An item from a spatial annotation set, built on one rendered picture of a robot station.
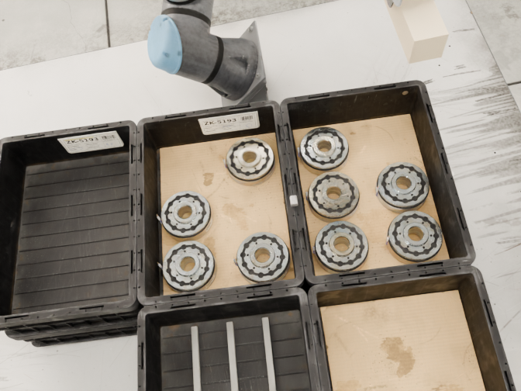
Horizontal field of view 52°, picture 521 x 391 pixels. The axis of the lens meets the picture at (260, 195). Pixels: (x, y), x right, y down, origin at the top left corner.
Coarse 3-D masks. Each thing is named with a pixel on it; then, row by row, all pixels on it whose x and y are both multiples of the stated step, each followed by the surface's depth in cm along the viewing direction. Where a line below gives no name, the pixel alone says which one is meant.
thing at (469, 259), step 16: (416, 80) 110; (304, 96) 111; (320, 96) 111; (336, 96) 110; (432, 112) 106; (288, 128) 108; (432, 128) 105; (288, 144) 106; (288, 160) 105; (448, 176) 100; (448, 192) 99; (304, 224) 99; (464, 224) 96; (304, 240) 99; (464, 240) 94; (304, 256) 96; (304, 272) 95; (352, 272) 94; (368, 272) 94; (384, 272) 93; (400, 272) 93
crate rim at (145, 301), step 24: (144, 120) 112; (168, 120) 112; (144, 168) 107; (288, 168) 104; (144, 192) 105; (288, 192) 102; (144, 216) 102; (288, 216) 100; (144, 240) 100; (144, 264) 98; (144, 288) 96; (240, 288) 94; (264, 288) 94
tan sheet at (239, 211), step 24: (192, 144) 120; (216, 144) 119; (168, 168) 118; (192, 168) 117; (216, 168) 117; (168, 192) 115; (216, 192) 114; (240, 192) 114; (264, 192) 113; (216, 216) 112; (240, 216) 111; (264, 216) 111; (168, 240) 110; (216, 240) 110; (240, 240) 109; (288, 240) 108; (192, 264) 108; (216, 264) 107; (168, 288) 106; (216, 288) 105
